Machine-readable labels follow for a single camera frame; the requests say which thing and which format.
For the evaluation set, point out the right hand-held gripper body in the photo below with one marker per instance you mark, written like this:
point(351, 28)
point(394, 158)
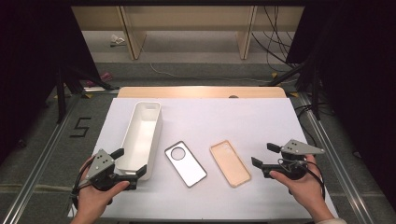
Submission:
point(295, 147)

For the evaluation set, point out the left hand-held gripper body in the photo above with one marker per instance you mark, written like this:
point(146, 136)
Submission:
point(102, 161)

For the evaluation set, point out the beige phone case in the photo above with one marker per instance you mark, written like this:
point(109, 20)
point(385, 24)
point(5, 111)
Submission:
point(230, 165)

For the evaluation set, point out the white plastic storage box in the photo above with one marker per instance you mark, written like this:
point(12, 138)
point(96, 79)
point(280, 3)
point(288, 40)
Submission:
point(141, 140)

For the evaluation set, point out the clear dark-rimmed phone case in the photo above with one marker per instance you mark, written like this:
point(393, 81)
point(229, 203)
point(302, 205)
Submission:
point(188, 168)

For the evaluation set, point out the person's right hand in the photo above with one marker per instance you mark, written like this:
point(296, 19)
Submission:
point(306, 189)

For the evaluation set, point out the white table mat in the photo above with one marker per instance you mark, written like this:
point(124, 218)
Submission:
point(224, 121)

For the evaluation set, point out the black metal stand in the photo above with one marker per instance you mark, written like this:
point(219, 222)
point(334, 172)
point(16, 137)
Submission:
point(316, 90)
point(60, 93)

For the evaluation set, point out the pink packet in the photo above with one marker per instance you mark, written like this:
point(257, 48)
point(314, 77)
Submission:
point(104, 77)

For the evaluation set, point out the black curtain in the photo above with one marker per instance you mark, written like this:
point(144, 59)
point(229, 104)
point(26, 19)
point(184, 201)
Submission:
point(358, 77)
point(28, 62)

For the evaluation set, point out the crumpled white paper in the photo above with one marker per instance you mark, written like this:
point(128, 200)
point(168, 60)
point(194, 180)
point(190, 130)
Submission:
point(117, 39)

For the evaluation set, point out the beige wooden desk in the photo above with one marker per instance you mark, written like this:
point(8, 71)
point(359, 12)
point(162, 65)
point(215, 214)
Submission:
point(186, 18)

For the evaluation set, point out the metal floor rail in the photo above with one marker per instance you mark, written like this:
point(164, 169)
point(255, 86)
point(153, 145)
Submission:
point(37, 174)
point(336, 161)

